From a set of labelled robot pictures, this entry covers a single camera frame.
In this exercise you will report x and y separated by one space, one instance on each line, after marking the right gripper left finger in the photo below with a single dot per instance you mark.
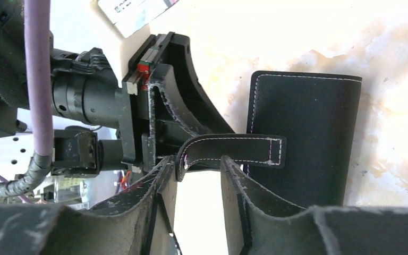
130 222

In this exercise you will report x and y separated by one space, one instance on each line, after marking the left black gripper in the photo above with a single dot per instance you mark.
161 103

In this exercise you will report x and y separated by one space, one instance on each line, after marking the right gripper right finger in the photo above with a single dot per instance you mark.
260 222

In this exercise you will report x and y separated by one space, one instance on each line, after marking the black leather card holder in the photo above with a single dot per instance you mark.
298 138

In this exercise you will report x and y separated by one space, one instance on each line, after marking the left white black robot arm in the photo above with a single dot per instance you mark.
71 95

